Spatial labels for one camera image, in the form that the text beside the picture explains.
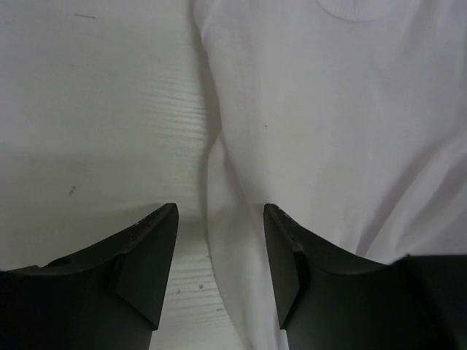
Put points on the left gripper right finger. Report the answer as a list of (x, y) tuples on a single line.
[(329, 298)]

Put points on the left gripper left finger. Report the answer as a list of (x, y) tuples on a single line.
[(107, 296)]

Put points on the white tank top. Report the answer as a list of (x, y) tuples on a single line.
[(349, 115)]

